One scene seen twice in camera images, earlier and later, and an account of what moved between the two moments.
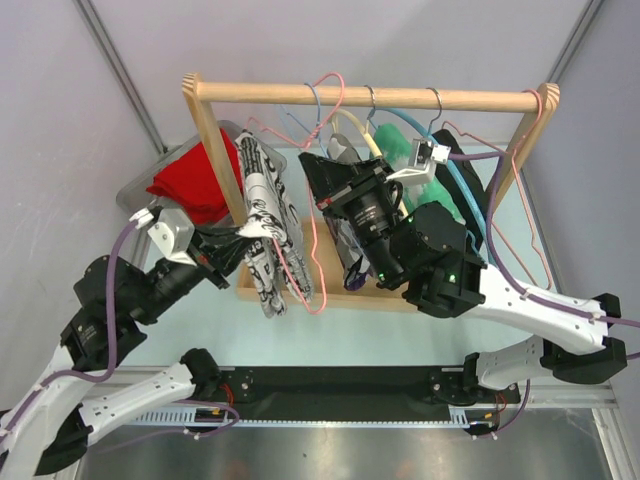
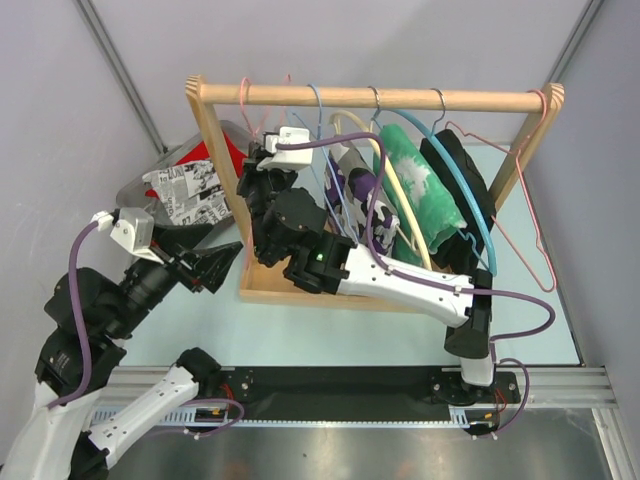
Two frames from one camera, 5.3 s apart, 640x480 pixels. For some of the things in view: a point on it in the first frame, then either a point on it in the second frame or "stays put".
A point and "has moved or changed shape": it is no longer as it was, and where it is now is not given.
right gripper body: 372,217 → 261,187
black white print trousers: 273,246 has moved or changed shape
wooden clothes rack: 285,259 stays put
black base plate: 355,393 stays put
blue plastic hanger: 409,118 → 433,131
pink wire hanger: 307,158 → 243,102
